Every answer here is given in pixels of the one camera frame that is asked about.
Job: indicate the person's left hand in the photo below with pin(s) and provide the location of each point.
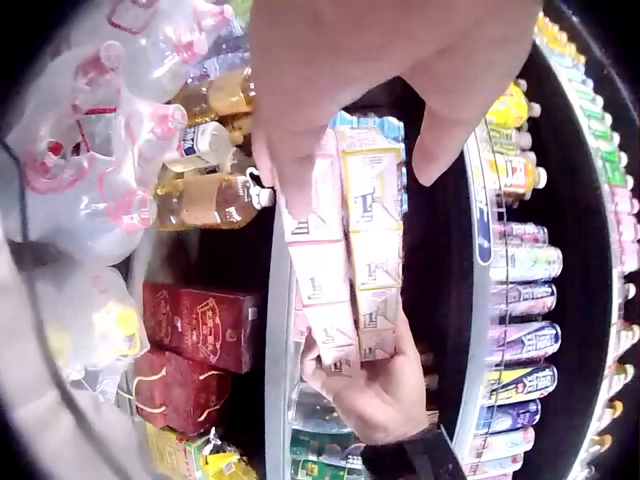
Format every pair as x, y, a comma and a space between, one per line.
360, 45

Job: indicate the person's right hand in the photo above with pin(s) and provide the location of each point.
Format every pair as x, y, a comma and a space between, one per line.
380, 405

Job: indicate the person's left fingers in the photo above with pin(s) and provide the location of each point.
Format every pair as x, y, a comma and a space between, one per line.
295, 170

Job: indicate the person's right fingers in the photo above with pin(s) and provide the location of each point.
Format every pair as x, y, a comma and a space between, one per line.
316, 367

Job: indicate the person's left thumb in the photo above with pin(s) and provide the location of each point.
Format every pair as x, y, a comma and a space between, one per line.
435, 135

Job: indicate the person's right thumb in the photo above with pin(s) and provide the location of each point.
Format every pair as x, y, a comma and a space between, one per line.
411, 360

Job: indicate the pink drink carton pack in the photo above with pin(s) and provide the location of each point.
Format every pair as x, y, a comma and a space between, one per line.
320, 290

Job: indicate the yellow drink carton pack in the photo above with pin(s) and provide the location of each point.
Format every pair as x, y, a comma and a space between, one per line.
375, 250

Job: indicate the black wrist band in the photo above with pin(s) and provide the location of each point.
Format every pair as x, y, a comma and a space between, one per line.
415, 457

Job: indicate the person's body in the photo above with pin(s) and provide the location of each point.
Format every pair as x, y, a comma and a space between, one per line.
35, 380

